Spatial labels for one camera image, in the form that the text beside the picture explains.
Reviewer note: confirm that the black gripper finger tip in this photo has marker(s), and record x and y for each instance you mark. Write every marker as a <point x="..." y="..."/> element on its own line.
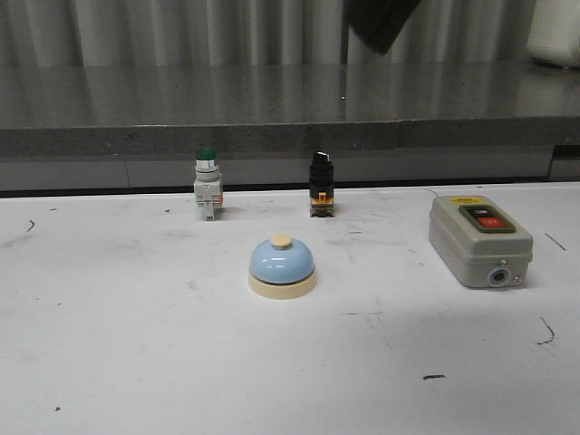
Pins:
<point x="378" y="23"/>

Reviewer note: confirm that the blue and cream call bell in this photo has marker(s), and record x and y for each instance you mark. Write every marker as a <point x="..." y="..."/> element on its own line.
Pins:
<point x="281" y="268"/>

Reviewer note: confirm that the white object on far counter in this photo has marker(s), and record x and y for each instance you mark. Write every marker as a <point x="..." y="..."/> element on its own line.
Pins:
<point x="554" y="33"/>

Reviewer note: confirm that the grey stone counter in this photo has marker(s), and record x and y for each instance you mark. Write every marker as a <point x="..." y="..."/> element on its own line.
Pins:
<point x="123" y="111"/>

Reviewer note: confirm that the black selector switch orange base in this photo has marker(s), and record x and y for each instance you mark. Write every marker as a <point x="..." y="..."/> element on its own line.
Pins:
<point x="321" y="186"/>

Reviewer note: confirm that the green-capped white pushbutton switch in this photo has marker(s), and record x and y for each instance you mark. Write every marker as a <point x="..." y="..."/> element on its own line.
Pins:
<point x="208" y="187"/>

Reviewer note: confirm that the grey on/off switch box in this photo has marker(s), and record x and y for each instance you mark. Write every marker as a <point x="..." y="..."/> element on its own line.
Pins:
<point x="482" y="245"/>

